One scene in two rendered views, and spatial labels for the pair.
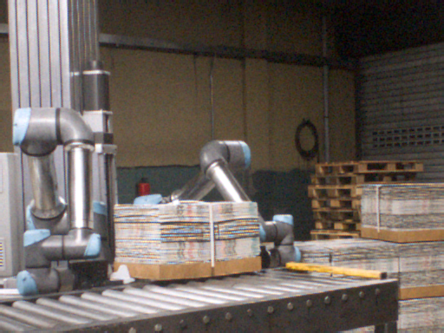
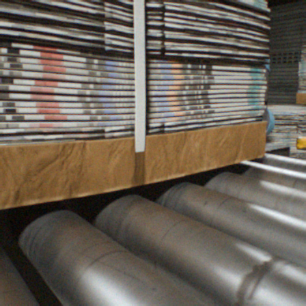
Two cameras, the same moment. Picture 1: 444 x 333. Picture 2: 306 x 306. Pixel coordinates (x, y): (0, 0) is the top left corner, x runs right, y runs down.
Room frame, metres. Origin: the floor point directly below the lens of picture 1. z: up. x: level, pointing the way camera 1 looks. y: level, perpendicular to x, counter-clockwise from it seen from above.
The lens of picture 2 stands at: (2.08, 0.17, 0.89)
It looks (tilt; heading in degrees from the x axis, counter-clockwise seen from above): 11 degrees down; 1
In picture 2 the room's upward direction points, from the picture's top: straight up
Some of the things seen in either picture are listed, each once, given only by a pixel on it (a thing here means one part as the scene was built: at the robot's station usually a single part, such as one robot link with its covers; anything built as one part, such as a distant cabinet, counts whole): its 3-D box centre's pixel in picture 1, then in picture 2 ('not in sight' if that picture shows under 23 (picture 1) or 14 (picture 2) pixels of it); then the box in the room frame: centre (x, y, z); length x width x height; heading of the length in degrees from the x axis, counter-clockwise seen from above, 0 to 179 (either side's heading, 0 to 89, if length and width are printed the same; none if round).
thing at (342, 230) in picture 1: (367, 211); not in sight; (10.05, -1.25, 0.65); 1.33 x 0.94 x 1.30; 133
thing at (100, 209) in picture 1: (88, 218); not in sight; (2.69, 0.65, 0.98); 0.13 x 0.12 x 0.14; 100
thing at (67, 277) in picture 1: (62, 280); not in sight; (2.29, 0.63, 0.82); 0.08 x 0.05 x 0.08; 39
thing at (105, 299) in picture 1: (125, 310); not in sight; (1.97, 0.39, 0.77); 0.47 x 0.05 x 0.05; 39
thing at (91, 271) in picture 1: (88, 275); not in sight; (2.34, 0.57, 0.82); 0.12 x 0.08 x 0.09; 129
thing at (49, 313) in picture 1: (53, 319); not in sight; (1.84, 0.54, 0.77); 0.47 x 0.05 x 0.05; 39
